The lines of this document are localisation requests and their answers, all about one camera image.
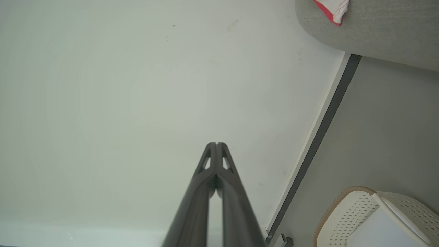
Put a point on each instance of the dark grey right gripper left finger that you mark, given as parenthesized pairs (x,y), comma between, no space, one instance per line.
(192,206)

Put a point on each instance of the grey fabric sofa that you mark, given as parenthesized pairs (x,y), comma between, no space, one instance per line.
(384,31)

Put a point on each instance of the red garment with white patches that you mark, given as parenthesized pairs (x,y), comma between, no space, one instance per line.
(334,10)

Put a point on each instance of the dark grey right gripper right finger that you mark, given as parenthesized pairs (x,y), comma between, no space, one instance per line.
(236,209)

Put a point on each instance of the white perforated laundry basket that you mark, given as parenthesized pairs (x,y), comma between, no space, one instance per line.
(363,219)

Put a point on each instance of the white and black baseboard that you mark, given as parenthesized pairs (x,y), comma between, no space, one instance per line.
(319,137)

